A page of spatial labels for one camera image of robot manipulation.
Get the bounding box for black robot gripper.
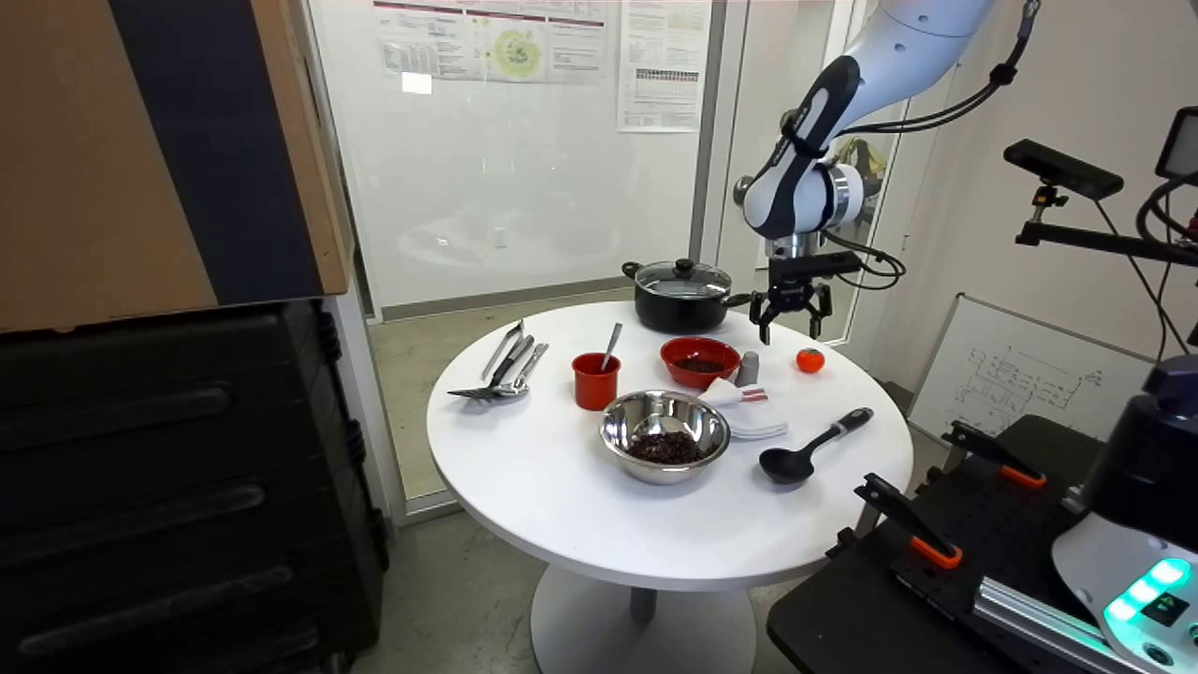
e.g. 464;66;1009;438
743;250;836;347

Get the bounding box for dark robot base column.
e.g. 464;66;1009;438
1079;353;1198;556

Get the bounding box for red bowl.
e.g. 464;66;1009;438
656;334;743;393

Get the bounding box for steel mixing bowl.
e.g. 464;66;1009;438
596;391;738;487

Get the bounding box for black cooking pot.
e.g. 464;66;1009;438
618;257;754;338

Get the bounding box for black pot lid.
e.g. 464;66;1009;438
632;255;738;304

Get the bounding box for white cloth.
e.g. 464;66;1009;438
695;375;793;446

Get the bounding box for black ladle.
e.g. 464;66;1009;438
754;406;876;487

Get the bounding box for office chair with yellow jacket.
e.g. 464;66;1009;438
851;136;890;231

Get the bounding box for red cup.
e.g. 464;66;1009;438
570;347;625;416

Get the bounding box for leaning whiteboard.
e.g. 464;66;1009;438
907;292;1158;441

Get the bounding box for black clamp with orange grip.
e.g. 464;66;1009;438
854;467;965;578
939;420;1053;495

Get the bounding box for white door with glass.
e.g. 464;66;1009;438
715;0;868;272

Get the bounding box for narrow printed paper sheet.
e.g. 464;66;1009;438
615;0;711;136

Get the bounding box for silver metal tongs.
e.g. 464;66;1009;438
480;320;539;386

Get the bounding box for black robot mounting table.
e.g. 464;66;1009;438
762;412;1198;674

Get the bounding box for wide printed poster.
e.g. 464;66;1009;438
371;0;622;91

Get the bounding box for white device with green light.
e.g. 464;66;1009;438
1046;511;1198;674

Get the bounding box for black screen device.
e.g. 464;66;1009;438
1154;104;1198;191

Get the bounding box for black storage crate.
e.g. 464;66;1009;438
0;296;389;674

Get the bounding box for brown and navy panel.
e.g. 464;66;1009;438
0;0;353;338

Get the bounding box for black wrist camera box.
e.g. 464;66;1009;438
811;249;868;284

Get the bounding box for black camera bar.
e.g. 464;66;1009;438
998;136;1125;202

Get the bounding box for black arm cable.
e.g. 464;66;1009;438
857;0;1046;138

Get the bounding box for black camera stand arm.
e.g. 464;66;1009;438
1009;185;1198;271

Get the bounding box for white table pedestal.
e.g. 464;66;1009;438
527;558;759;674

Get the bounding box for thin black cable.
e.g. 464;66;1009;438
1091;174;1198;367

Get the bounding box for aluminium rail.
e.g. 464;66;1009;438
968;572;1134;674

